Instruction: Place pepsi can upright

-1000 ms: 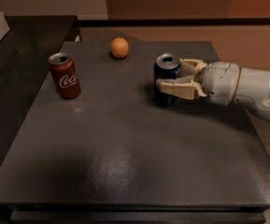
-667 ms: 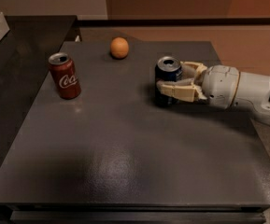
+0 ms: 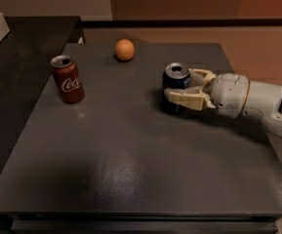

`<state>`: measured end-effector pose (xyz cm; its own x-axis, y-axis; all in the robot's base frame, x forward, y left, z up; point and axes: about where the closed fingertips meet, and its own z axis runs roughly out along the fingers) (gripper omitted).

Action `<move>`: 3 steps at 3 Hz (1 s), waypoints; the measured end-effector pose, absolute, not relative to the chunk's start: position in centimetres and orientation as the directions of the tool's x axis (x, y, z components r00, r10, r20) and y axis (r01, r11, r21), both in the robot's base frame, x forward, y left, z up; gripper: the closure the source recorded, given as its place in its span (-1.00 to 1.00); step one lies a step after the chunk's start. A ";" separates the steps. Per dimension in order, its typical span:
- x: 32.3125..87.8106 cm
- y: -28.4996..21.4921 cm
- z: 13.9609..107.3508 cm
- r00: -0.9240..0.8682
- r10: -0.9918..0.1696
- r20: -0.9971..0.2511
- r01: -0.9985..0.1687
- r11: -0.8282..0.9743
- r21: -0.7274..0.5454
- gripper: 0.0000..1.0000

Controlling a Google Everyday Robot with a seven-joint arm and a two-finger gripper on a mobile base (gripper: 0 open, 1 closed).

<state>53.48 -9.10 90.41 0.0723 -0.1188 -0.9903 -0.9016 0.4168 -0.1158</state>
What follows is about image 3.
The dark side table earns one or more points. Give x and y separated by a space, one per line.
24 70

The red coca-cola can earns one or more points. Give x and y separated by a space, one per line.
65 72

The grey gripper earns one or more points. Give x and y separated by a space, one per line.
229 93

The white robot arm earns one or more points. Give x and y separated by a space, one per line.
263 104

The orange fruit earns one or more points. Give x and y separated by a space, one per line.
124 50

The blue pepsi can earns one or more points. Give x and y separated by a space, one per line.
175 76

